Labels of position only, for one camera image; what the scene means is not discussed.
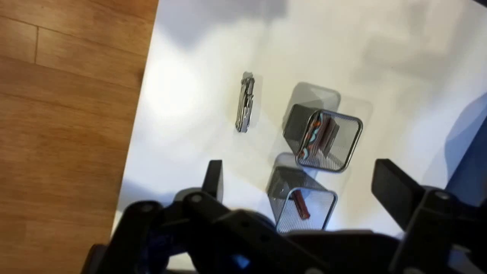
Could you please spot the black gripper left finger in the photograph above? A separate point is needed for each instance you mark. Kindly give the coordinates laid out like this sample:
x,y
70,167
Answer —
x,y
213,178

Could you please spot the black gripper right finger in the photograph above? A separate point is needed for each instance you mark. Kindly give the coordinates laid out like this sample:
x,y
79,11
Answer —
x,y
397,190

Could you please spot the patterned rectangular object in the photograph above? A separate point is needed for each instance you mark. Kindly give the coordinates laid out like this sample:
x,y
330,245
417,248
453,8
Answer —
x,y
316,134

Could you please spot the red marker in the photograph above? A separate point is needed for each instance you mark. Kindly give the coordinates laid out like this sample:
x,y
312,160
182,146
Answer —
x,y
300,204

